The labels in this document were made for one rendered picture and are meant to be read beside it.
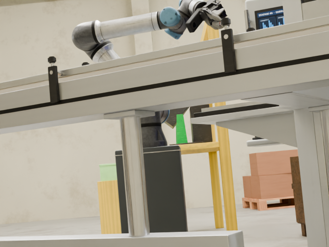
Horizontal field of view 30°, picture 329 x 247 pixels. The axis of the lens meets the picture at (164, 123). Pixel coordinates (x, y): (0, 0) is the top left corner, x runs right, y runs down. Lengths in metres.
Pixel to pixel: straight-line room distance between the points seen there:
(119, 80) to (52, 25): 10.07
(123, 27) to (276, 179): 6.79
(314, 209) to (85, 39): 1.16
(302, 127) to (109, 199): 4.49
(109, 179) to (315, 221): 4.51
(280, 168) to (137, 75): 7.81
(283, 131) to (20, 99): 1.00
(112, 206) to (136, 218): 4.97
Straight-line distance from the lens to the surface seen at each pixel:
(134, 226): 1.45
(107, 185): 6.41
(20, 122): 1.62
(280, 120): 2.22
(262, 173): 9.06
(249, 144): 2.98
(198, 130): 6.00
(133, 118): 1.45
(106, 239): 1.49
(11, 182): 11.38
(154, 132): 2.43
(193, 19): 2.48
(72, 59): 11.28
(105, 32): 2.57
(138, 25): 2.53
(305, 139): 2.09
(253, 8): 3.29
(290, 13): 2.14
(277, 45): 1.25
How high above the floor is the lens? 0.70
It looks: 4 degrees up
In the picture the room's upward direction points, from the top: 5 degrees counter-clockwise
